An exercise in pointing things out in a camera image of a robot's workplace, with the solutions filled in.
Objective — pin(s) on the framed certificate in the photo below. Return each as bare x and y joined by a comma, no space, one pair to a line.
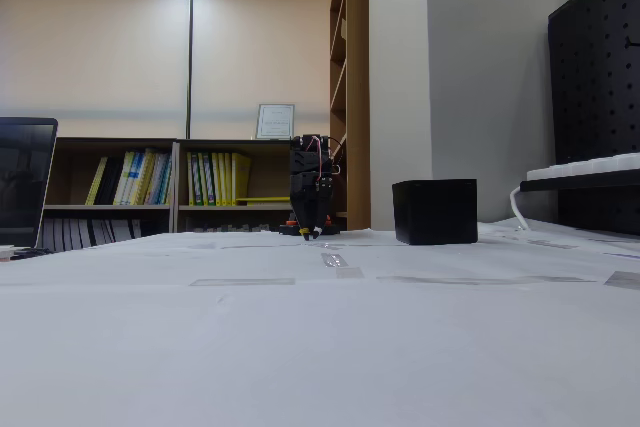
275,122

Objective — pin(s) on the black open box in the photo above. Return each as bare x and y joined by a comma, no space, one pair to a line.
435,212

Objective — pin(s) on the white power strip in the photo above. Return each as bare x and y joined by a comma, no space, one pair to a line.
590,164

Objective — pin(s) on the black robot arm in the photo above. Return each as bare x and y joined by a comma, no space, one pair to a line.
307,154

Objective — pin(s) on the white paper table cover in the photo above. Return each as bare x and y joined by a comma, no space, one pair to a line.
300,347

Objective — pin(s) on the low wooden bookshelf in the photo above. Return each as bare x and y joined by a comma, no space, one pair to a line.
225,207
112,207

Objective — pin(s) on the wide yellow binder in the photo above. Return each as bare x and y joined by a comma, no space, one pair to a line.
241,177

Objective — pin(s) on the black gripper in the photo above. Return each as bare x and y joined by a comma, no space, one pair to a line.
306,186

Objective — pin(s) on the small white object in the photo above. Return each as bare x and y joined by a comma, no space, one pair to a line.
4,252

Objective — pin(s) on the pale striped book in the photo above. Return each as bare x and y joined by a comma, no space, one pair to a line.
162,179

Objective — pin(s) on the grey file binders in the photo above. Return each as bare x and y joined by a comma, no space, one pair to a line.
85,234

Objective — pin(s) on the black books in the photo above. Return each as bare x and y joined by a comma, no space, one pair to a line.
111,179

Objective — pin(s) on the long clear tape strip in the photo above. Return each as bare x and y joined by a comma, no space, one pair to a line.
475,280

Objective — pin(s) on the dark laptop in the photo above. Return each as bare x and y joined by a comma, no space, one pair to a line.
22,182

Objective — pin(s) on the beige roller blind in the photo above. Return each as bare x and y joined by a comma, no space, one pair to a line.
260,47
95,47

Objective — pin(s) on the black pegboard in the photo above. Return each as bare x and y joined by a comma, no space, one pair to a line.
595,97

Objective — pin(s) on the slanted yellow book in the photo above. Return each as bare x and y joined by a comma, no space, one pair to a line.
96,182

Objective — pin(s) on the green yellow binder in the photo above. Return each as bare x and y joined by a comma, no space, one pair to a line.
192,179
203,179

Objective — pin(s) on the yellow white book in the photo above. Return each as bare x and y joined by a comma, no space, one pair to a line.
123,179

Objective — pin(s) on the tall wooden bookshelf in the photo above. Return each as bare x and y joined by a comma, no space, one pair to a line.
357,97

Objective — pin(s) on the black pegboard hook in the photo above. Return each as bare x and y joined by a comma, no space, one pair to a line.
632,43

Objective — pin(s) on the crumpled clear plastic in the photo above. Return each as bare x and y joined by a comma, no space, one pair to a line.
334,261

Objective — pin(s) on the blue white book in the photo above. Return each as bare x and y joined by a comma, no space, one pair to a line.
135,177

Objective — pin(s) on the black metal shelf rail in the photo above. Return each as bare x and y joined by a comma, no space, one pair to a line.
575,183

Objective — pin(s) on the flat yellow folder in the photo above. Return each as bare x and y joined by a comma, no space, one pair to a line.
262,199

